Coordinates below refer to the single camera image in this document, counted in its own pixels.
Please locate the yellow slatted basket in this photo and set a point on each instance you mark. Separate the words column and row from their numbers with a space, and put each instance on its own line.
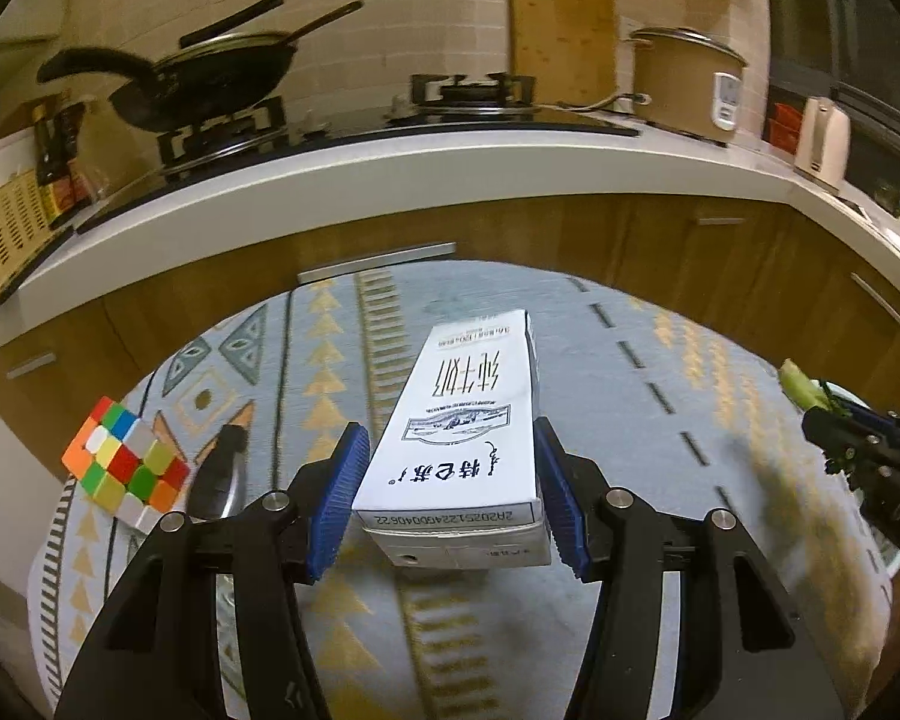
column 7, row 232

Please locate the dark window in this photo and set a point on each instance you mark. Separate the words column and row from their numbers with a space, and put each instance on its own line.
column 855, row 30

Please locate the black wok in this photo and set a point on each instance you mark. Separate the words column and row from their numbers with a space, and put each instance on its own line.
column 195, row 94

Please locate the wooden base cabinet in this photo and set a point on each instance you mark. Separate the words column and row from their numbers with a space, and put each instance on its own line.
column 570, row 240

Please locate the metal spoon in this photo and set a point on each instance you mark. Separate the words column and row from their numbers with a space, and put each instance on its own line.
column 217, row 476

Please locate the patterned grey tablecloth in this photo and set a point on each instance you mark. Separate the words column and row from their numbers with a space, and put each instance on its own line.
column 682, row 502

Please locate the black burner grate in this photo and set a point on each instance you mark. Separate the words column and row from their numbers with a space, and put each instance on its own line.
column 472, row 94
column 221, row 139

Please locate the beige rice cooker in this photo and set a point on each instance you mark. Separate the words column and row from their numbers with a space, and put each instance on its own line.
column 679, row 82

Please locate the colourful puzzle cube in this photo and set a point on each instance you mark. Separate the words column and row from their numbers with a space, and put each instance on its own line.
column 120, row 465

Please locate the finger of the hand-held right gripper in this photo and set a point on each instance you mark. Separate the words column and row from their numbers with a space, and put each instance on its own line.
column 870, row 457
column 892, row 421

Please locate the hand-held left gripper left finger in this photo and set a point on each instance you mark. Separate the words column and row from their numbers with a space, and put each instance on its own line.
column 341, row 495

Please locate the wooden cutting board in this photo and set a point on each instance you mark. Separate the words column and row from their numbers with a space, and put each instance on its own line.
column 562, row 30

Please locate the dark sauce bottle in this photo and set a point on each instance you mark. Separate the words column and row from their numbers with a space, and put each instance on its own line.
column 76, row 157
column 47, row 165

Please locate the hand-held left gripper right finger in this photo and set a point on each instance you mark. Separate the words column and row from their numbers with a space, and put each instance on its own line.
column 560, row 495

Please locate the red container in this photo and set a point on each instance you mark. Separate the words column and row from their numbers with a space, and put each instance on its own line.
column 784, row 127

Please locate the pale green vegetable stalk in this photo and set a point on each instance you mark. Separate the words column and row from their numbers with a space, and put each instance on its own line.
column 795, row 382

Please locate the wok lid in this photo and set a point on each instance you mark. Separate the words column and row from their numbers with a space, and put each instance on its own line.
column 229, row 41

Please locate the white milk carton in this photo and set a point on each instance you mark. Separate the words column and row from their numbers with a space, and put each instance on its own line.
column 457, row 427

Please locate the cream electric kettle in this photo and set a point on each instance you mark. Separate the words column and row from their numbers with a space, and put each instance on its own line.
column 821, row 142

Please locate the black glass cooktop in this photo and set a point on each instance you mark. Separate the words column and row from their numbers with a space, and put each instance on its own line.
column 360, row 139

